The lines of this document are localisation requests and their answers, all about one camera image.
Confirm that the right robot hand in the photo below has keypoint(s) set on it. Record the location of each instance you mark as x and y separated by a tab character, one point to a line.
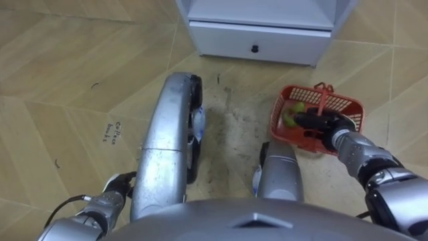
317	124

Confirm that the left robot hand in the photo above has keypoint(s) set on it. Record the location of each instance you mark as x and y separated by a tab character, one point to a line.
117	183

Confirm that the red plastic basket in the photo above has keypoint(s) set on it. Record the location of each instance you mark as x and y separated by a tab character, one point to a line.
301	134

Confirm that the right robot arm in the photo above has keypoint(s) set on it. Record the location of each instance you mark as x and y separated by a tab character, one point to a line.
381	174

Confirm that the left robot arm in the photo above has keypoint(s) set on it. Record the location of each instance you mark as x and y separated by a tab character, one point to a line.
90	214

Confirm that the green soft toy fruit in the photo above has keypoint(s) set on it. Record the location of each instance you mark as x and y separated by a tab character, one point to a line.
293	114

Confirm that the robot legs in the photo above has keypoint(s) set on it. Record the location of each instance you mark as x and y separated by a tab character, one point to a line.
167	144

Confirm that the white cabinet with drawer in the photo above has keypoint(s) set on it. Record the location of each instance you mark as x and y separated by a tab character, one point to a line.
264	30

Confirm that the robot body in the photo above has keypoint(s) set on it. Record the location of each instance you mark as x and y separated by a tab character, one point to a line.
254	222

